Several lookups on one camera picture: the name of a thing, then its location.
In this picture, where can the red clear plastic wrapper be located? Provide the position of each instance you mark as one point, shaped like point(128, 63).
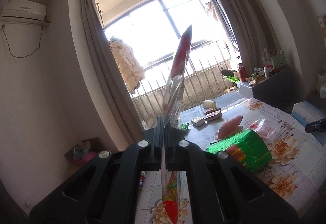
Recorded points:
point(265, 129)

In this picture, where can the red thermos bottle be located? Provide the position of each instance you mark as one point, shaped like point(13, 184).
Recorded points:
point(242, 72)

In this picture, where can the blue tissue box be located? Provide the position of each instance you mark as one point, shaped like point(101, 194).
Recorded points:
point(306, 113)

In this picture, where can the grey curtain right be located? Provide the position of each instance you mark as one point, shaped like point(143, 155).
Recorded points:
point(238, 13)

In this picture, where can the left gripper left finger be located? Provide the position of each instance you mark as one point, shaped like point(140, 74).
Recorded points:
point(104, 190)

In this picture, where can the floral tablecloth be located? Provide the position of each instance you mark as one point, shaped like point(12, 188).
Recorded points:
point(295, 173)

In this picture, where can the white plastic bag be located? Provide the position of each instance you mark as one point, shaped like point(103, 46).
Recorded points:
point(267, 59)

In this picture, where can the small white carton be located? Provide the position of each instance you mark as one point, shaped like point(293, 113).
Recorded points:
point(198, 121)

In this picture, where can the small green packet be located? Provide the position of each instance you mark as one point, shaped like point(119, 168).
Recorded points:
point(184, 127)

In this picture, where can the green plastic basket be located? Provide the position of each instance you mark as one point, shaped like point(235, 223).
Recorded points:
point(278, 61)

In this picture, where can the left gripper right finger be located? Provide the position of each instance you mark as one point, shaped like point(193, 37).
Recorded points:
point(221, 190)

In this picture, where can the white bottle on cabinet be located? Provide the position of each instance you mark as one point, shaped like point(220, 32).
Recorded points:
point(266, 72)

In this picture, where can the clear red snack wrapper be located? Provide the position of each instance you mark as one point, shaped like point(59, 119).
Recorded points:
point(173, 96)

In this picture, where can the dark grey cabinet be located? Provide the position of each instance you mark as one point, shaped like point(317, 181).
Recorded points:
point(277, 91)

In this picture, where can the white air conditioner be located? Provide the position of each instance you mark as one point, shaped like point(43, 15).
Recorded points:
point(22, 11)

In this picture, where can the grey curtain left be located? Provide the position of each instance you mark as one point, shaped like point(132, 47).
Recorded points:
point(113, 87)

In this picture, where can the white paper cup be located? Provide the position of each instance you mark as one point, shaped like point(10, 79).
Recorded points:
point(209, 104)

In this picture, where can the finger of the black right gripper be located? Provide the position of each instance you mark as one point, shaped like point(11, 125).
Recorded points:
point(316, 126)

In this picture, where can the beige quilted jacket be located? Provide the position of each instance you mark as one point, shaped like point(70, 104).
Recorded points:
point(130, 69)

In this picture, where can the pink knitted sponge cloth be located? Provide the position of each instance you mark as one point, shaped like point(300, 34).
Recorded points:
point(230, 128)

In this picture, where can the green snack bag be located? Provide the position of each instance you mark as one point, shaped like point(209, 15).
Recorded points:
point(246, 147)

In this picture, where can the grey curtain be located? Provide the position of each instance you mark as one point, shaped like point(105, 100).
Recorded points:
point(238, 13)
point(113, 87)

